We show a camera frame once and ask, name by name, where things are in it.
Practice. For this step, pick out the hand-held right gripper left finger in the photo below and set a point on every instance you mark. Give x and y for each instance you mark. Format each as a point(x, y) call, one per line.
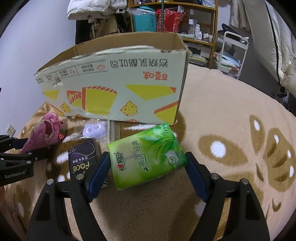
point(99, 176)

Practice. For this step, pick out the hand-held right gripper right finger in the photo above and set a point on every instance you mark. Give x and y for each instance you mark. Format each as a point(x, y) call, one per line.
point(196, 176)

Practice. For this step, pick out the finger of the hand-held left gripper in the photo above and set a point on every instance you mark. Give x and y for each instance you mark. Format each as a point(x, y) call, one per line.
point(30, 155)
point(11, 142)

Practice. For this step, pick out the pink plush bear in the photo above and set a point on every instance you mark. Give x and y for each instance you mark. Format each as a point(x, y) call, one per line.
point(44, 132)

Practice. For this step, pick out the green tissue pack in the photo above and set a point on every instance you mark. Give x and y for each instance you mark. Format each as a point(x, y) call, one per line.
point(148, 160)

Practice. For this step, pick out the printed cardboard box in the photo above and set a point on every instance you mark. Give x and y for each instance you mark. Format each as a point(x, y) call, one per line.
point(115, 92)

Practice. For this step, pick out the black tissue pack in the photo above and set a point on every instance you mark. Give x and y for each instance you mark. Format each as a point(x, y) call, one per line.
point(81, 157)

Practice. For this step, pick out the purple toy in clear packet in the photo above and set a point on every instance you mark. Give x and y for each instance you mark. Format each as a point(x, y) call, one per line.
point(94, 131)

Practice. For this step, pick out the beige butterfly pattern blanket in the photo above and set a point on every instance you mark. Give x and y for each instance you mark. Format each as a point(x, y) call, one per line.
point(219, 111)

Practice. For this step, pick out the pile of papers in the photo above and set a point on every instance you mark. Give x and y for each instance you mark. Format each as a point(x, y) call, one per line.
point(196, 60)

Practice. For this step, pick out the light blue cloth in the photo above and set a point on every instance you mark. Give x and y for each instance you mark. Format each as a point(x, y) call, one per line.
point(229, 60)

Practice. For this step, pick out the white trolley cart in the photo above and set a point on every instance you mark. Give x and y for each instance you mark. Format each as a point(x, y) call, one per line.
point(242, 53)

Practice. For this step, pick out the black hanging coat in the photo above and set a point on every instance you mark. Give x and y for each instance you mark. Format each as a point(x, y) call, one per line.
point(82, 30)

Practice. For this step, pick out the wooden shelf unit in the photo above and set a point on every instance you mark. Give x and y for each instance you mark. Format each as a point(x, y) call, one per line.
point(215, 34)

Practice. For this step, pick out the group of toiletry bottles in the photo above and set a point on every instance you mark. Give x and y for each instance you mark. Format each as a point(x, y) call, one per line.
point(197, 30)

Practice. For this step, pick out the beige hanging trousers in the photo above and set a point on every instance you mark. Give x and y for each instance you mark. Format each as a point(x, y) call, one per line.
point(104, 27)

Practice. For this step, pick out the black bag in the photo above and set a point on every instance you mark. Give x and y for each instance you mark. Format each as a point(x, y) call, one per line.
point(231, 29)

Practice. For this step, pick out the white puffer jacket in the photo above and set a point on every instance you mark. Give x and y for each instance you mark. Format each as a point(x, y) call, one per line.
point(92, 9)

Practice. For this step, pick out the red patterned bag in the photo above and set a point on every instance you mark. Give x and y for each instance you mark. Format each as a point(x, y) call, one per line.
point(171, 20)

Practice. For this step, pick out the teal bag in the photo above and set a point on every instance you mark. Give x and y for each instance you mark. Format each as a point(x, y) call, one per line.
point(143, 20)

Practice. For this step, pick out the green pole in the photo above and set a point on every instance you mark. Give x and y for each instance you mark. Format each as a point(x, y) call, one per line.
point(162, 14)

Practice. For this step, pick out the floral beige curtain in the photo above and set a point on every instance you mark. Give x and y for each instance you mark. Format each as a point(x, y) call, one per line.
point(238, 14)

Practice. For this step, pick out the white wall socket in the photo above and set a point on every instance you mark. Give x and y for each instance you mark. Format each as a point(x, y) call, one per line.
point(11, 131)

